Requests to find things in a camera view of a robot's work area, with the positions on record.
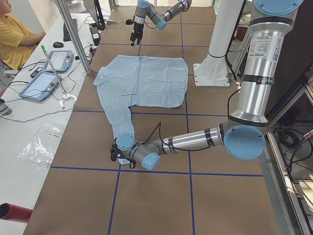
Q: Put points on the black computer mouse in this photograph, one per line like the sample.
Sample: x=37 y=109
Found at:
x=58 y=45

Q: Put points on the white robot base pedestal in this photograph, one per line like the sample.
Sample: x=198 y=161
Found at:
x=213 y=69

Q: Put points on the red cylinder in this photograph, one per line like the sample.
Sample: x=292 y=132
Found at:
x=15 y=213

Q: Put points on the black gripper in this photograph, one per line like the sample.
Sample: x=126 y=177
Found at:
x=132 y=163
x=136 y=29

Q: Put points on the blue teach pendant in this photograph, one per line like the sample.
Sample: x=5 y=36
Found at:
x=61 y=60
x=40 y=87

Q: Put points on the grey aluminium frame post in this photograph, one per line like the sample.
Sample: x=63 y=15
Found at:
x=63 y=9

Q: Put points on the blue teach pendant near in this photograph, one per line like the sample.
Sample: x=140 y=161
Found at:
x=40 y=87

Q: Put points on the person in yellow shirt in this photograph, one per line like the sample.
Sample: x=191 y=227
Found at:
x=17 y=42

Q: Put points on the light blue button-up shirt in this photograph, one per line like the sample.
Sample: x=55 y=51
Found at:
x=142 y=81

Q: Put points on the reacher grabber stick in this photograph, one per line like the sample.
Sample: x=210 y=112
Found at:
x=66 y=95

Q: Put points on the clear plastic bag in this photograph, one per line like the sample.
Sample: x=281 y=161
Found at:
x=39 y=152

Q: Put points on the blue teach pendant far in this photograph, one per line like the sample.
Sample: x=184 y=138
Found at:
x=61 y=60

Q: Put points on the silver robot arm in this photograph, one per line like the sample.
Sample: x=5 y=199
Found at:
x=243 y=133
x=161 y=13

